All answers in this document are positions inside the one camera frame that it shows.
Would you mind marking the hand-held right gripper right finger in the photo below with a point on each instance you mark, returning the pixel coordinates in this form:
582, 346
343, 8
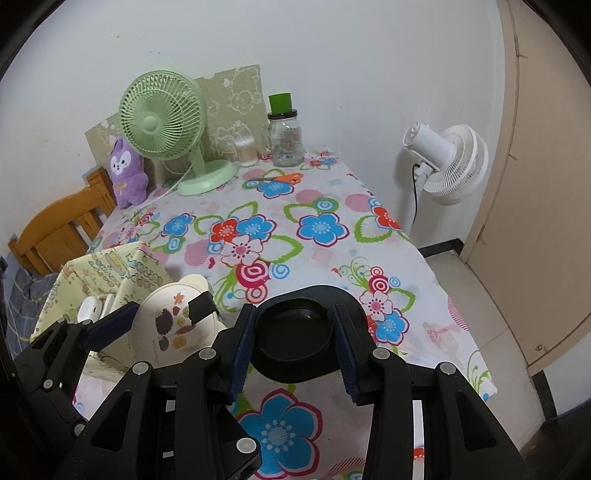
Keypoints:
348, 355

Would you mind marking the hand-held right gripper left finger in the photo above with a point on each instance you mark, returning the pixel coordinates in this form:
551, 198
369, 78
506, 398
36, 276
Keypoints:
242, 355

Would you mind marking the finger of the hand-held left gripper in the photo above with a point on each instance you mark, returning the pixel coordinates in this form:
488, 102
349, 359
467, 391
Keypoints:
203, 308
111, 325

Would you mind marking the white charger block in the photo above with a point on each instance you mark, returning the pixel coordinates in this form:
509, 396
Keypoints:
111, 302

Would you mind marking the white rounded adapter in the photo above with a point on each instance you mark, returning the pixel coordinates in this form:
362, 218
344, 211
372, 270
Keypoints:
90, 309

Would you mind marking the yellow printed box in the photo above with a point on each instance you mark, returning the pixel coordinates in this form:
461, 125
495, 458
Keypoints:
115, 272

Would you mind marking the black plastic dish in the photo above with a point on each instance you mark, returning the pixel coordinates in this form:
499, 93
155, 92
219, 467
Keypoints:
295, 332

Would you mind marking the grey plaid quilt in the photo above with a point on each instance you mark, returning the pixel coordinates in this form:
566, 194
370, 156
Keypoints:
18, 295

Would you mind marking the floral tablecloth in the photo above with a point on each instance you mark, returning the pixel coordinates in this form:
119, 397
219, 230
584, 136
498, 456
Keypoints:
323, 258

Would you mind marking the wooden bed headboard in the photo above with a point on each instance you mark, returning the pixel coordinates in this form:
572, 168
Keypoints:
51, 221

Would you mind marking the purple plush toy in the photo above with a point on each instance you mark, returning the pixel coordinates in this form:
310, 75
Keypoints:
127, 180

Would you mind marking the orange scissors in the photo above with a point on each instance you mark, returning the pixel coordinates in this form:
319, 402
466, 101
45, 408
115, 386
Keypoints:
288, 177

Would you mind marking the cotton swab jar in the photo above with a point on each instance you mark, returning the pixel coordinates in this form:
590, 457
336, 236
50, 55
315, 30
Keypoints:
246, 154

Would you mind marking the glass jar mug green lid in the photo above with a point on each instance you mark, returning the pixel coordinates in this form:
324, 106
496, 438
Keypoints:
286, 143

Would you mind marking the green desk fan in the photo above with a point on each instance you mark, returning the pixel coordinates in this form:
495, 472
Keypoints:
161, 115

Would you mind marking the white standing fan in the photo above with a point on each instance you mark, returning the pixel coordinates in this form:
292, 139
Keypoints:
455, 170

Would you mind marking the beige door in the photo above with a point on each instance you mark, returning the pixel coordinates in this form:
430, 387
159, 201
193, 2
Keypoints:
545, 184

